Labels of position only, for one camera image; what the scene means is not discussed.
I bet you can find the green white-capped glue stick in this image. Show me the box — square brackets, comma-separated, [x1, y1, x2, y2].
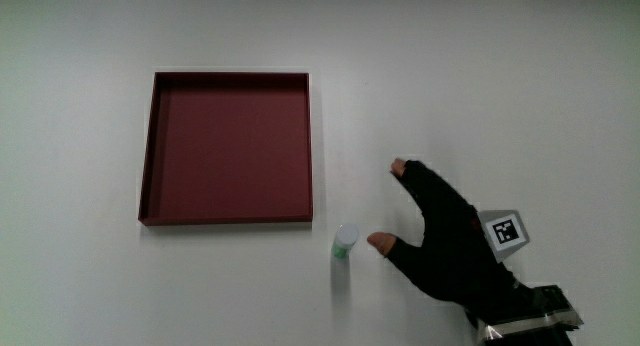
[330, 223, 360, 260]

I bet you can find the person's right hand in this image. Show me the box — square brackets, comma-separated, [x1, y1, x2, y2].
[366, 157, 585, 341]

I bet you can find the dark red square tray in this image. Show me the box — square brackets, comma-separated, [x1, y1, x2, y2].
[137, 71, 315, 227]

